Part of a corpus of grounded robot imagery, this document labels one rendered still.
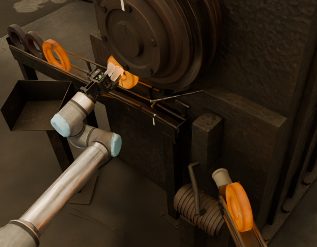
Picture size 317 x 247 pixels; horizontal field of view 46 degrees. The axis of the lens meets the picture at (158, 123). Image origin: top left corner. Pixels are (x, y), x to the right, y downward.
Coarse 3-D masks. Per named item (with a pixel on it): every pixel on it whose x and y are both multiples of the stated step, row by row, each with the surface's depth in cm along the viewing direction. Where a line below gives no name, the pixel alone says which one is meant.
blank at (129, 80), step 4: (112, 56) 152; (108, 60) 156; (112, 60) 154; (116, 64) 154; (128, 72) 151; (124, 76) 159; (128, 76) 153; (132, 76) 151; (136, 76) 152; (120, 80) 158; (124, 80) 156; (128, 80) 154; (132, 80) 152; (136, 80) 154; (120, 84) 160; (124, 84) 158; (128, 84) 156; (132, 84) 154; (128, 88) 158
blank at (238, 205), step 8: (232, 184) 120; (232, 192) 118; (240, 192) 115; (232, 200) 123; (240, 200) 114; (248, 200) 114; (232, 208) 124; (240, 208) 113; (248, 208) 113; (232, 216) 124; (240, 216) 115; (248, 216) 113; (240, 224) 117; (248, 224) 114
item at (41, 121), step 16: (32, 80) 173; (48, 80) 172; (16, 96) 172; (32, 96) 180; (48, 96) 179; (64, 96) 163; (16, 112) 173; (32, 112) 176; (48, 112) 174; (16, 128) 170; (32, 128) 168; (48, 128) 166; (64, 144) 186; (64, 160) 192; (96, 176) 220; (80, 192) 213
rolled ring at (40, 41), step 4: (28, 32) 198; (32, 32) 197; (28, 36) 199; (32, 36) 195; (36, 36) 195; (28, 40) 203; (32, 40) 206; (36, 40) 195; (40, 40) 195; (28, 44) 205; (32, 44) 207; (40, 44) 195; (28, 48) 208; (32, 48) 208; (40, 48) 197; (32, 52) 208; (36, 52) 209; (36, 56) 208; (40, 56) 208; (44, 56) 199
